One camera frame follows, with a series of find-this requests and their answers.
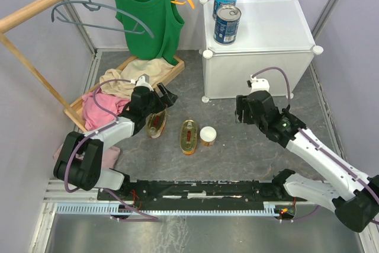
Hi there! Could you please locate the pink cloth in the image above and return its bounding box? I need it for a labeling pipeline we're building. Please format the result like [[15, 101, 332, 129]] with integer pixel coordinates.
[[82, 91, 130, 131]]

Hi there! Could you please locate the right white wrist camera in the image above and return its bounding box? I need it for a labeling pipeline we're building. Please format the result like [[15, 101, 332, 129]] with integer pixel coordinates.
[[247, 75, 270, 94]]

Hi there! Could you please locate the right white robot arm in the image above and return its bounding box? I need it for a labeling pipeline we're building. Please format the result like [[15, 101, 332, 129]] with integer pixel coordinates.
[[235, 91, 378, 233]]

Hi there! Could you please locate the beige cloth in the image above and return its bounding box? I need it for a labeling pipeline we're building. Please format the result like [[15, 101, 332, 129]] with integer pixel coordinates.
[[99, 58, 174, 99]]

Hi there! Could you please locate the mauve cloth on floor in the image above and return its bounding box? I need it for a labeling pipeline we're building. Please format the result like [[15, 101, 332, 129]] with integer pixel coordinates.
[[53, 144, 121, 168]]

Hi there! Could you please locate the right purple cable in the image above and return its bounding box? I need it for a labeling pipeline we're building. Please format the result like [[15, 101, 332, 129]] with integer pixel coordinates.
[[250, 66, 379, 226]]

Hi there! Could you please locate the wooden clothes rack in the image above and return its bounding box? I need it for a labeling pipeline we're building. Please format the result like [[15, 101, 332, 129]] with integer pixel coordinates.
[[1, 0, 92, 116]]

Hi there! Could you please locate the white slotted cable duct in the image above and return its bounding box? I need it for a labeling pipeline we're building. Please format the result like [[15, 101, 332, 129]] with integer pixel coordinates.
[[56, 201, 279, 217]]

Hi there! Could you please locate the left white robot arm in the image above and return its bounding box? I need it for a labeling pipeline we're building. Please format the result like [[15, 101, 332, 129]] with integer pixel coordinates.
[[53, 83, 178, 200]]

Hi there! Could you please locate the green tank top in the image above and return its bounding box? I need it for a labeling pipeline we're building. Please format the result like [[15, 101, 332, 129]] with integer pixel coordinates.
[[114, 0, 185, 66]]

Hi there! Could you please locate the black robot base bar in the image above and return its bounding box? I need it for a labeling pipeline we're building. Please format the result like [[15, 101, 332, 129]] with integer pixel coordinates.
[[115, 169, 305, 210]]

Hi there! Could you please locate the small cup white lid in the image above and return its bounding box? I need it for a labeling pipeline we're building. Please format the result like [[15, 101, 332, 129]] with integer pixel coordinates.
[[200, 126, 217, 146]]

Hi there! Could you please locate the white plastic cube cabinet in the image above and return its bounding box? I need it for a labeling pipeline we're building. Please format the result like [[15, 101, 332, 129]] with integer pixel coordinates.
[[199, 0, 323, 101]]

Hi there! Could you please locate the grey clothes hanger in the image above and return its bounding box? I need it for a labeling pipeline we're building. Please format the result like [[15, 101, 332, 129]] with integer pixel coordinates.
[[50, 0, 155, 39]]

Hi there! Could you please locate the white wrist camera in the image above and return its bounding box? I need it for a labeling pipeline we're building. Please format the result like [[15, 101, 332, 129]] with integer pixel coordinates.
[[130, 74, 153, 91], [247, 75, 270, 94]]

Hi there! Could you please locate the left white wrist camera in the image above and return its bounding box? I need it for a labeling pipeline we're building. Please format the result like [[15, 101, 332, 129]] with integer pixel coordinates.
[[130, 74, 153, 91]]

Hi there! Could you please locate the oval sardine tin left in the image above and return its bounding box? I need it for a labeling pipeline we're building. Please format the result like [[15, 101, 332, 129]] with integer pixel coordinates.
[[146, 110, 167, 139]]

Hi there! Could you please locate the dark blue tin can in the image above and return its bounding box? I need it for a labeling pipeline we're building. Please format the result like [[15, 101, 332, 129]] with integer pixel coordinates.
[[213, 5, 242, 45]]

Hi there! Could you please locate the wooden tray base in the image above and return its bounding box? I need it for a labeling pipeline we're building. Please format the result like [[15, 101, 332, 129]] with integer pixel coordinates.
[[63, 56, 185, 132]]

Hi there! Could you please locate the oval sardine tin centre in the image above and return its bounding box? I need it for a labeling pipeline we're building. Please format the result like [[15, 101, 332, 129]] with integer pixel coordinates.
[[180, 120, 198, 155]]

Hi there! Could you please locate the oval sardine tin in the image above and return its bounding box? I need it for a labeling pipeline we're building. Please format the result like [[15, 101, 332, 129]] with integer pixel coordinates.
[[146, 110, 167, 139], [180, 120, 198, 155]]

